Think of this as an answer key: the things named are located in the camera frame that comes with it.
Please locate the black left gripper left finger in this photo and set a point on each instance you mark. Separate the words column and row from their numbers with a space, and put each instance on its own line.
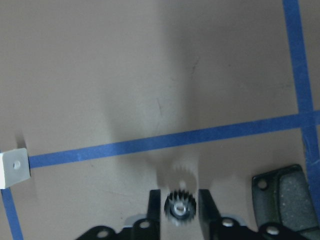
column 154, row 213

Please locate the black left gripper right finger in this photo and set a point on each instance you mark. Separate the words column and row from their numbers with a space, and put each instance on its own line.
column 208, row 214

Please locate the black bearing gear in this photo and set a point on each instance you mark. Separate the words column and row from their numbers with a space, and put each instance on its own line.
column 180, row 207

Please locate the dark grey brake pad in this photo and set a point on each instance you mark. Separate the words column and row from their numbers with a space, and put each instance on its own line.
column 282, row 196

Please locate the white curved plastic part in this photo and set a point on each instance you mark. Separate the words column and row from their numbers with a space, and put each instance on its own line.
column 14, row 167

